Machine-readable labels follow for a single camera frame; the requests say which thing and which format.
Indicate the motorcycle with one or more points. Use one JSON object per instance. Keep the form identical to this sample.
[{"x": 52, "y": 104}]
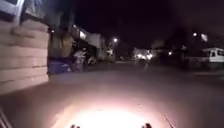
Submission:
[{"x": 81, "y": 58}]

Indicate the grey asphalt road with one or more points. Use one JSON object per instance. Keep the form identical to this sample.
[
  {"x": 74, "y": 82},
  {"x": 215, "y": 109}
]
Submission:
[{"x": 126, "y": 93}]

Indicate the robot's own part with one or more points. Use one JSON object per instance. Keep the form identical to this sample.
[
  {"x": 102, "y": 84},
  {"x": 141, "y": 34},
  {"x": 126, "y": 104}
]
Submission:
[
  {"x": 146, "y": 126},
  {"x": 74, "y": 126}
]

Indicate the pale slatted crate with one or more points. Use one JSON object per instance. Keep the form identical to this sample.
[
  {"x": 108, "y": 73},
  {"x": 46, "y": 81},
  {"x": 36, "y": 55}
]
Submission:
[{"x": 21, "y": 55}]

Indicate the building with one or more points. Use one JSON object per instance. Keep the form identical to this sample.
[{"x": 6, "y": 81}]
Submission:
[{"x": 90, "y": 45}]

